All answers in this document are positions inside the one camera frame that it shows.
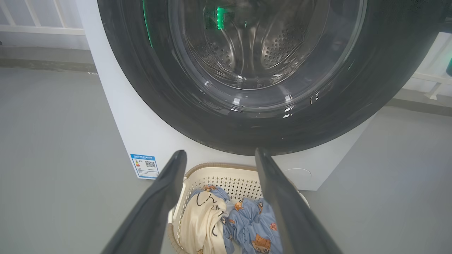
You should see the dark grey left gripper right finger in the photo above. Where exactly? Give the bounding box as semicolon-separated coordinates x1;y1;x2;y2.
255;147;342;254

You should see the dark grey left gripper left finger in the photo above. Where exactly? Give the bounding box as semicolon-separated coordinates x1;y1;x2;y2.
101;150;187;254

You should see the blue cartoon print garment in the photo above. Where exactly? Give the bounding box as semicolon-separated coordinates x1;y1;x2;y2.
191;185;283;254

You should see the cream garment with black lines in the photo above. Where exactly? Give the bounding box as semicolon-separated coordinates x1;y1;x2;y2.
179;192;228;254

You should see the black round glass washer door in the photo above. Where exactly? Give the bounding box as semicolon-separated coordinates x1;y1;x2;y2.
97;0;452;156

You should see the cream perforated laundry basket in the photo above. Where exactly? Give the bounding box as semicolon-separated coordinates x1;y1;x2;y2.
167;163;310;254

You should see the white front-load washing machine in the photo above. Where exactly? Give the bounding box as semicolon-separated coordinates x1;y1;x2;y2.
76;0;377;191

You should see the round white filter cover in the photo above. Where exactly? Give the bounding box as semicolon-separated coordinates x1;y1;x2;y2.
284;168;312;181

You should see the blue white energy label sticker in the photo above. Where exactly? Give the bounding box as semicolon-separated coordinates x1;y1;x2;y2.
130;153;160;180

